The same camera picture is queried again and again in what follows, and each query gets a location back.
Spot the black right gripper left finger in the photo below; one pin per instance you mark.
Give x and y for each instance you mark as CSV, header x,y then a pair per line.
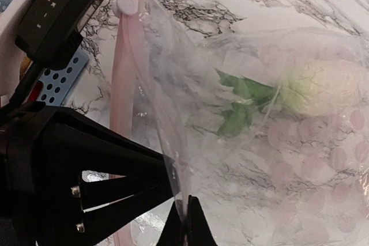
x,y
172,234

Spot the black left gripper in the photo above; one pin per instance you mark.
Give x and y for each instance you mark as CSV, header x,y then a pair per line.
x,y
37,206

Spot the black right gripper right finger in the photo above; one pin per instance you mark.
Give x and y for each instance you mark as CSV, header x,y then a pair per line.
x,y
197,230

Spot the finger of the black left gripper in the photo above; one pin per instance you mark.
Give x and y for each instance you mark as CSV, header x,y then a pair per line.
x,y
81,144
64,223

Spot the clear zip top bag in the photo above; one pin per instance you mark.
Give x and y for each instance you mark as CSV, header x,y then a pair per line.
x,y
269,130

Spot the white fake radish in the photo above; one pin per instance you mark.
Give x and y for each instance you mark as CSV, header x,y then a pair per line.
x,y
323,87

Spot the light blue plastic basket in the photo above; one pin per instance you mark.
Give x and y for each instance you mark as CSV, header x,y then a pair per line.
x,y
56,85

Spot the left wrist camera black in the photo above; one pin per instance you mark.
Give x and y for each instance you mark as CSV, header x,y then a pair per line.
x,y
50,31

